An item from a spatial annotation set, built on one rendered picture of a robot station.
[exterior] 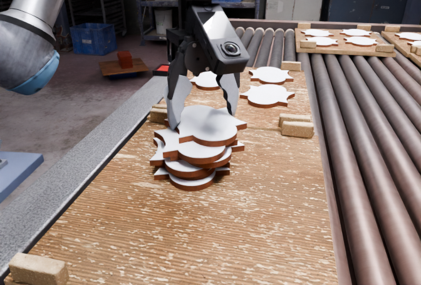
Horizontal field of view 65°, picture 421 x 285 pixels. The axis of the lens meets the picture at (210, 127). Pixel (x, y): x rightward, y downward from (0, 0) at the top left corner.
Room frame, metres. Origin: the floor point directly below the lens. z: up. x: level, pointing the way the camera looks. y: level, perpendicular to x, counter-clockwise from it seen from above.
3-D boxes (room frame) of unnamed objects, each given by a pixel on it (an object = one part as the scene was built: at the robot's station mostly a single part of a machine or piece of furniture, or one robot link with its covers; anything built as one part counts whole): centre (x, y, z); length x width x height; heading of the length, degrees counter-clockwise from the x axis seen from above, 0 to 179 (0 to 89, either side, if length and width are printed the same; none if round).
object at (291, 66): (0.98, -0.24, 0.95); 0.06 x 0.02 x 0.03; 79
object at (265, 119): (0.81, -0.07, 0.93); 0.41 x 0.35 x 0.02; 169
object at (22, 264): (0.24, 0.18, 0.95); 0.06 x 0.02 x 0.03; 77
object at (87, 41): (4.87, 1.68, 0.19); 0.50 x 0.41 x 0.37; 76
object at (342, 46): (1.42, -0.54, 0.94); 0.41 x 0.35 x 0.04; 168
